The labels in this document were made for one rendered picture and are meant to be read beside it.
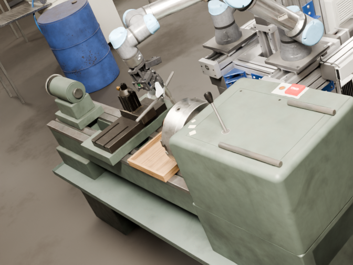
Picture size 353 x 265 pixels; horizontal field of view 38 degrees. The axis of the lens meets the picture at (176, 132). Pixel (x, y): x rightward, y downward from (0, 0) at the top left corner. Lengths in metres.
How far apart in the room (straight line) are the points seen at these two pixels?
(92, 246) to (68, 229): 0.34
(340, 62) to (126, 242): 1.92
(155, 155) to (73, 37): 2.95
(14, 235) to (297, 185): 2.90
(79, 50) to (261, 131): 3.77
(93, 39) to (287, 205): 4.02
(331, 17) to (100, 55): 3.23
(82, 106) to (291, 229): 1.78
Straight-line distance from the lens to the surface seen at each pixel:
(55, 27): 5.41
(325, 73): 2.58
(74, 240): 3.88
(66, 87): 3.18
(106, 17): 6.50
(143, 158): 2.68
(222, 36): 2.81
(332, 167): 1.95
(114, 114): 3.24
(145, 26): 1.98
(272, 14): 2.19
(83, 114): 3.26
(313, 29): 2.29
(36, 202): 4.47
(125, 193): 3.10
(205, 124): 2.05
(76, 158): 3.36
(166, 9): 2.12
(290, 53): 2.47
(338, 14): 2.86
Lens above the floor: 2.37
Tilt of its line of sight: 33 degrees down
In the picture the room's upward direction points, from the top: 23 degrees counter-clockwise
